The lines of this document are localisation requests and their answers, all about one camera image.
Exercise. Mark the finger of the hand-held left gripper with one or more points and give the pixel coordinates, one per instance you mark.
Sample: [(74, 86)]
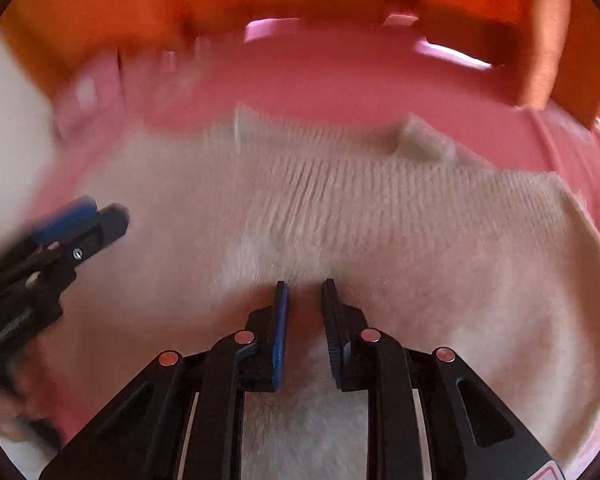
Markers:
[(107, 225), (62, 220)]

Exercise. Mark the pink pillow with white dots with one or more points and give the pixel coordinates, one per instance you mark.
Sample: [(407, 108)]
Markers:
[(87, 92)]

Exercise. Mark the pink sweater with black hearts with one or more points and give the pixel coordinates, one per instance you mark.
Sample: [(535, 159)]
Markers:
[(380, 250)]

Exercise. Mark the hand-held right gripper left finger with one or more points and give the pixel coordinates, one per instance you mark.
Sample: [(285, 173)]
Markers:
[(280, 332)]

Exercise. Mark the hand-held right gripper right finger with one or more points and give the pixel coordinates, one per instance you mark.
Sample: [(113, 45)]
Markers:
[(332, 332)]

